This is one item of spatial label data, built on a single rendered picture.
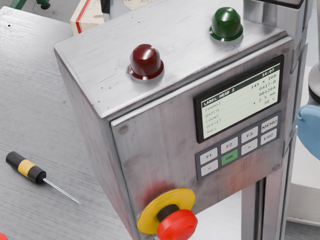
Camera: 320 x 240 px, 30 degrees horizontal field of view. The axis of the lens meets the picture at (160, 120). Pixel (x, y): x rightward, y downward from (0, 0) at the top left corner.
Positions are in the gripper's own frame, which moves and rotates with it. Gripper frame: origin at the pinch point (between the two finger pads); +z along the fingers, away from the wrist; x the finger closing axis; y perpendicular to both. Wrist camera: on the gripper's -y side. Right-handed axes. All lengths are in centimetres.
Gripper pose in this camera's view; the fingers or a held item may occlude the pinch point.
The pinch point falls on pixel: (118, 12)
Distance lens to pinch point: 123.0
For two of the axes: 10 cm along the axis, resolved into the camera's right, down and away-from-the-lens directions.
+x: 2.7, -7.6, 5.9
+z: 0.8, 6.3, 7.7
